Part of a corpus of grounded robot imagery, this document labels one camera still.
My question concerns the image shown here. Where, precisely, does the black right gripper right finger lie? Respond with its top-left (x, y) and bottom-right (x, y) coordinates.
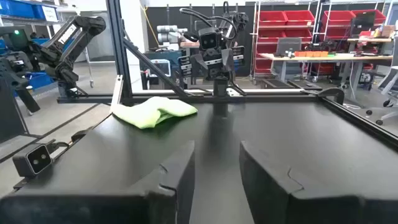
top-left (239, 139), bottom-right (398, 224)

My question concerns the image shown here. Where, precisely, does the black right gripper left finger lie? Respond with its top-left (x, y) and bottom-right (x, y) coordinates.
top-left (0, 139), bottom-right (196, 224)

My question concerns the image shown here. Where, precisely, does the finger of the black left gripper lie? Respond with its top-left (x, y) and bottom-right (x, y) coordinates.
top-left (221, 48), bottom-right (236, 74)
top-left (190, 54), bottom-right (208, 77)

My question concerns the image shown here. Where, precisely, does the lime green towel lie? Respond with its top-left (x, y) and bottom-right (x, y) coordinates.
top-left (111, 96), bottom-right (199, 130)

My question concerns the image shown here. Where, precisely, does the blue cart with screen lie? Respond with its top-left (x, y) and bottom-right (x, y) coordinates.
top-left (139, 49), bottom-right (187, 91)

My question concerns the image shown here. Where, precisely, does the red plastic storage bin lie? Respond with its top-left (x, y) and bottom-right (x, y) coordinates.
top-left (284, 29), bottom-right (313, 42)
top-left (258, 11), bottom-right (287, 27)
top-left (284, 10), bottom-right (315, 26)
top-left (322, 11), bottom-right (356, 27)
top-left (257, 29), bottom-right (286, 43)
top-left (351, 9), bottom-right (387, 26)

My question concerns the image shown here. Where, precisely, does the black floor mat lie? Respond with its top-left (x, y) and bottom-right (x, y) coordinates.
top-left (261, 78), bottom-right (295, 90)

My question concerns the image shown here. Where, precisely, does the black partition panel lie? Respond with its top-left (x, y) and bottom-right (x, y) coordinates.
top-left (146, 4), bottom-right (256, 78)

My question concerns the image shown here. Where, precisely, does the grey laptop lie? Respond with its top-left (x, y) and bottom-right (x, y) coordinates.
top-left (275, 37), bottom-right (303, 58)

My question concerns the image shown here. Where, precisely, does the row of orange blocks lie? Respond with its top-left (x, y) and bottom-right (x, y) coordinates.
top-left (294, 50), bottom-right (330, 58)

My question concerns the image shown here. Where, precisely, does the light wood top desk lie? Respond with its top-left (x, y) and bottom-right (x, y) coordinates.
top-left (259, 52), bottom-right (394, 101)

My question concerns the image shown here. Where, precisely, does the grey office chair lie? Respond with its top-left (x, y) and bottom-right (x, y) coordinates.
top-left (366, 37), bottom-right (398, 126)

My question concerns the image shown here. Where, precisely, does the black monitor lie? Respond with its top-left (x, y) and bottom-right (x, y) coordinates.
top-left (350, 11), bottom-right (376, 39)

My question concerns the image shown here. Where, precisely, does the blue plastic storage bin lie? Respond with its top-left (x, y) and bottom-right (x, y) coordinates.
top-left (0, 0), bottom-right (42, 19)
top-left (26, 72), bottom-right (55, 90)

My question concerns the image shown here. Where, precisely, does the white label sign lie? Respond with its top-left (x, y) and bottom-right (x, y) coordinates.
top-left (41, 5), bottom-right (59, 22)

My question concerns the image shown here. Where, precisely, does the small cardboard box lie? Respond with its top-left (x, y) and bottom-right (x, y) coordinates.
top-left (381, 24), bottom-right (397, 39)

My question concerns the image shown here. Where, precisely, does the black device with green light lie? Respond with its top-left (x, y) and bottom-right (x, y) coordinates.
top-left (0, 26), bottom-right (42, 114)

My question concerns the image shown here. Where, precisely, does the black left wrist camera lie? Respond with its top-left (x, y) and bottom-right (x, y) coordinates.
top-left (198, 27), bottom-right (222, 51)

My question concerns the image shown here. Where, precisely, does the metal wire shelf rack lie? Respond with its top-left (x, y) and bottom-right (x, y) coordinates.
top-left (312, 0), bottom-right (393, 83)
top-left (250, 0), bottom-right (318, 85)

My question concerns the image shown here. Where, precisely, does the yellow cable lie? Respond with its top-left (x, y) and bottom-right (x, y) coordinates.
top-left (141, 4), bottom-right (160, 47)

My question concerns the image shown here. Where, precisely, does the black aluminium table frame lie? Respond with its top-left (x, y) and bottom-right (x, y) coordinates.
top-left (57, 0), bottom-right (398, 147)

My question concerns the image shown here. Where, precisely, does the small black table-level camera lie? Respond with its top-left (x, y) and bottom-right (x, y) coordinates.
top-left (12, 142), bottom-right (53, 179)

